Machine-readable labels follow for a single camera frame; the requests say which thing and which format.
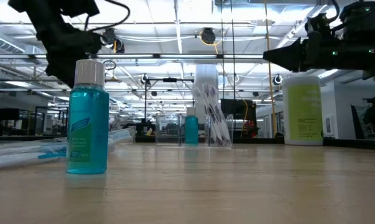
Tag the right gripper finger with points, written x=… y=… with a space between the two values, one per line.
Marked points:
x=288 y=56

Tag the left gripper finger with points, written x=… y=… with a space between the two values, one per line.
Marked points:
x=62 y=70

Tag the blue mouthwash bottle white cap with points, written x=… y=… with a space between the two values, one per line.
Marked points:
x=191 y=130
x=87 y=130

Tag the purple toothbrush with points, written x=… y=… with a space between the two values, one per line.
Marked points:
x=197 y=93
x=206 y=90
x=214 y=91

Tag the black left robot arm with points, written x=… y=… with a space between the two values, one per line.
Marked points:
x=50 y=7

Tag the white wipes canister green label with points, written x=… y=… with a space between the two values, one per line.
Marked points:
x=302 y=112

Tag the black monitor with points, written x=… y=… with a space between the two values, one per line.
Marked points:
x=7 y=114

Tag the black equipment cart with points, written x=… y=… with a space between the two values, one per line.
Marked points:
x=237 y=109

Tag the clear acrylic organizer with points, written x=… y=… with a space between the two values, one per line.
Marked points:
x=167 y=130

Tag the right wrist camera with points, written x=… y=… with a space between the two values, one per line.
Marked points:
x=361 y=17

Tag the white wall sign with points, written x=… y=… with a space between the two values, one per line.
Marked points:
x=329 y=124

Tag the black aluminium table frame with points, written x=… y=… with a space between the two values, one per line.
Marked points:
x=19 y=137

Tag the black background frame stand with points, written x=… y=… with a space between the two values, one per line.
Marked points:
x=170 y=80

